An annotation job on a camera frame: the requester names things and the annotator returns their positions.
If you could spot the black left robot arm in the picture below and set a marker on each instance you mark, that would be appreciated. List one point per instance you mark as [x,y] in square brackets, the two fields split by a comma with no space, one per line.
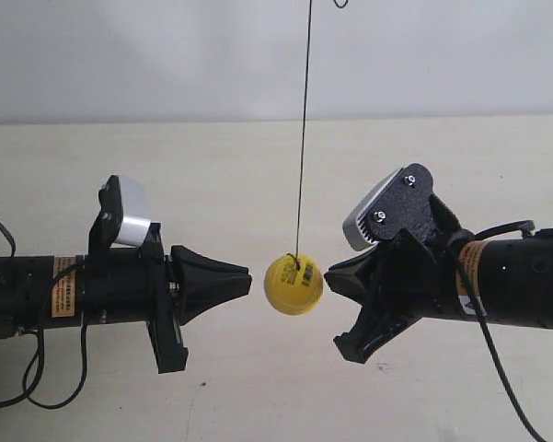
[43,292]

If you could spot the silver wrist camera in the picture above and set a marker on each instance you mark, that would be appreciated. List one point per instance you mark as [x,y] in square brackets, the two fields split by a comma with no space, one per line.
[124,216]
[399,201]

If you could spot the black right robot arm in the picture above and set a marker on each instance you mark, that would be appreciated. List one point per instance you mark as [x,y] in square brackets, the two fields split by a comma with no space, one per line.
[511,278]

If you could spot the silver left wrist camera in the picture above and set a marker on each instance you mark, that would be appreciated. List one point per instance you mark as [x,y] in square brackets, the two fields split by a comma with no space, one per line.
[124,216]

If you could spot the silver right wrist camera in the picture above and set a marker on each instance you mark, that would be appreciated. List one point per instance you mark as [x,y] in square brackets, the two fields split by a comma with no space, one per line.
[399,201]

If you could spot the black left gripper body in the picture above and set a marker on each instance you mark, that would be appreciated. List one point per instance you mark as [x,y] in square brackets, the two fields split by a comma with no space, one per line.
[131,284]

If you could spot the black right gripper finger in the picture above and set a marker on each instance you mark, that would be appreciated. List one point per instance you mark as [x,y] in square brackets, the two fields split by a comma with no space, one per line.
[351,278]

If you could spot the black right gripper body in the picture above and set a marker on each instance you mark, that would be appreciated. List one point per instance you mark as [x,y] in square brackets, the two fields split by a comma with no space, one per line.
[412,280]

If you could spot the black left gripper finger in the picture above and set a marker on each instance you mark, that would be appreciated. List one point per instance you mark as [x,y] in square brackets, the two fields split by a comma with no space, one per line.
[198,297]
[192,267]

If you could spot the yellow tennis ball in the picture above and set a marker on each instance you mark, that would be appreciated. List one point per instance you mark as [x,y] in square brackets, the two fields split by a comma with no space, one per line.
[293,284]

